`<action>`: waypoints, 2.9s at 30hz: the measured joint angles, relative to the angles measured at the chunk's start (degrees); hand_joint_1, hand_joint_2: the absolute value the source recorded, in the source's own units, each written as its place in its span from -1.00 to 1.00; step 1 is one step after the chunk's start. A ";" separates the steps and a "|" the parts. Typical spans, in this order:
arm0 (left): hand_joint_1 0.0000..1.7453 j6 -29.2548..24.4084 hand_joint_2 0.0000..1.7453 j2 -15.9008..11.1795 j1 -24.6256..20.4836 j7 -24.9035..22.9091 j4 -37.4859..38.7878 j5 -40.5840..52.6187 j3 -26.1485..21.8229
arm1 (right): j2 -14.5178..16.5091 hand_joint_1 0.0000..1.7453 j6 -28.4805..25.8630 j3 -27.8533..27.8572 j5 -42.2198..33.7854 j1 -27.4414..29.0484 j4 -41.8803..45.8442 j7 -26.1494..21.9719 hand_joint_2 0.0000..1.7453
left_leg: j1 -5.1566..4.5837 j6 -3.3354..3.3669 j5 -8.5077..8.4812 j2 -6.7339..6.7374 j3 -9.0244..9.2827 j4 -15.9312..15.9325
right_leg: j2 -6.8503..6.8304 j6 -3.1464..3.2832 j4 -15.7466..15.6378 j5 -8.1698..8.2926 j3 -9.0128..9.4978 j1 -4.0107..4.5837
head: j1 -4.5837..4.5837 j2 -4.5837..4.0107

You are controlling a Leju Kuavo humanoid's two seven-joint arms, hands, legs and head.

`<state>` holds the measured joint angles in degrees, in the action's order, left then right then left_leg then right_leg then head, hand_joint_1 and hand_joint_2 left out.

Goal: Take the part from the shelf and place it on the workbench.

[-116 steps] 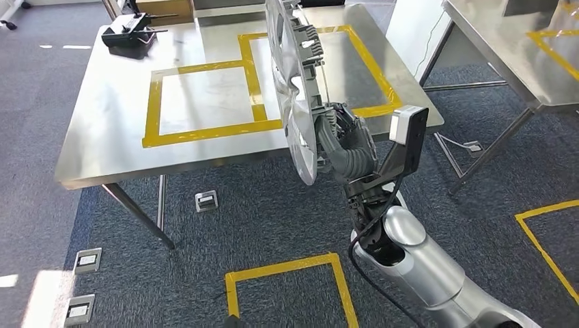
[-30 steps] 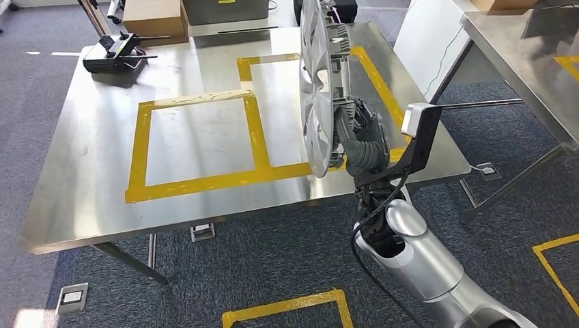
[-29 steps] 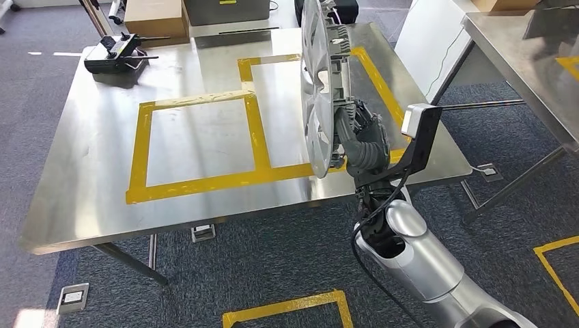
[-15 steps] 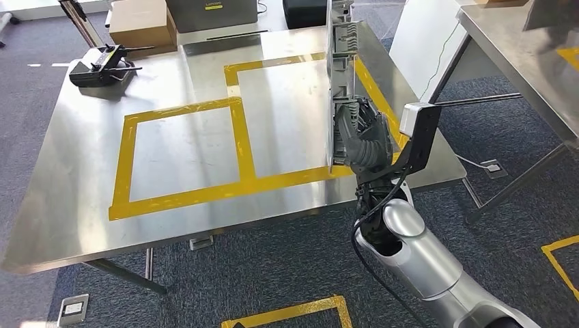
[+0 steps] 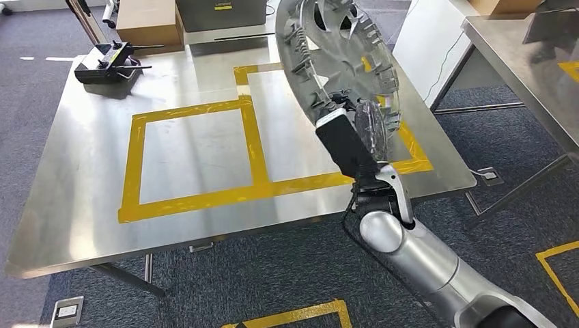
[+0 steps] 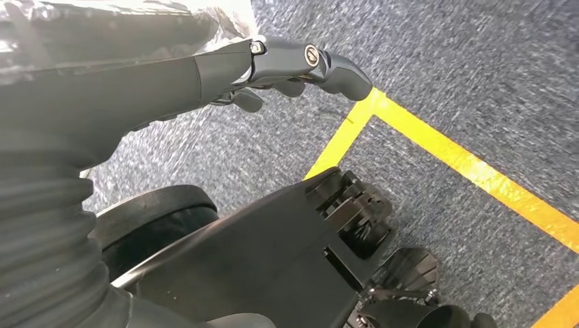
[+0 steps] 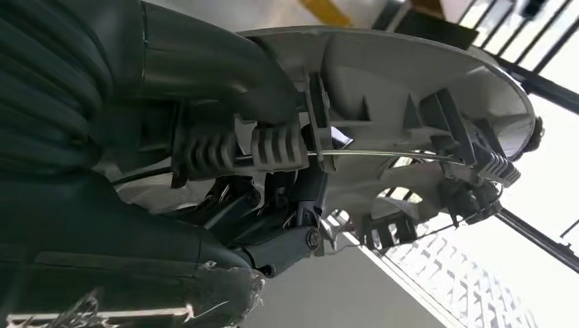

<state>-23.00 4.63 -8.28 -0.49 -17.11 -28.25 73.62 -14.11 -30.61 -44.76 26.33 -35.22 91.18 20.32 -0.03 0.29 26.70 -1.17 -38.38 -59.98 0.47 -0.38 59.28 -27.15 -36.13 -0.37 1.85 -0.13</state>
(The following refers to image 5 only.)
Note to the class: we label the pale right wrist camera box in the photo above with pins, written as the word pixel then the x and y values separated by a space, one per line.
pixel 348 145

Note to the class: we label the grey equipment case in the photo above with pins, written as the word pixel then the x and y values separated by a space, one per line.
pixel 221 16

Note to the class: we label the black remote controller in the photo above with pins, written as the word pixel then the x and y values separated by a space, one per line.
pixel 104 63

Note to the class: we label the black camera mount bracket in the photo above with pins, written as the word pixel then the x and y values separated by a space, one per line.
pixel 400 190

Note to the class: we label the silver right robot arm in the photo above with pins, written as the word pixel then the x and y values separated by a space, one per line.
pixel 429 267

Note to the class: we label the grey plastic wheel hubcap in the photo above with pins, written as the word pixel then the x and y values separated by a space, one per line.
pixel 343 59

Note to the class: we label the yellow floor tape square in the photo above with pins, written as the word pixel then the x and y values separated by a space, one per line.
pixel 294 314
pixel 549 271

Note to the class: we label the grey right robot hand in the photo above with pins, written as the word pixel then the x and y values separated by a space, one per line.
pixel 373 131

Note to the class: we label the yellow table tape rectangle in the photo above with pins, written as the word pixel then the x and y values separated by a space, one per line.
pixel 418 158
pixel 131 181

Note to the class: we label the brown cardboard box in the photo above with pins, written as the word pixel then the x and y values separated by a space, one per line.
pixel 149 22
pixel 502 5

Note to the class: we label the steel workbench table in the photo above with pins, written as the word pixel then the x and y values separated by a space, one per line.
pixel 90 181

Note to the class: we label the white wheeled stand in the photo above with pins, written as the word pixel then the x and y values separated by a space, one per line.
pixel 5 8

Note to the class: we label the steel side table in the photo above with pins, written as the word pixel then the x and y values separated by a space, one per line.
pixel 520 59

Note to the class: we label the silver floor socket plate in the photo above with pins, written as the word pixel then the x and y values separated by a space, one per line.
pixel 67 311
pixel 201 247
pixel 490 176

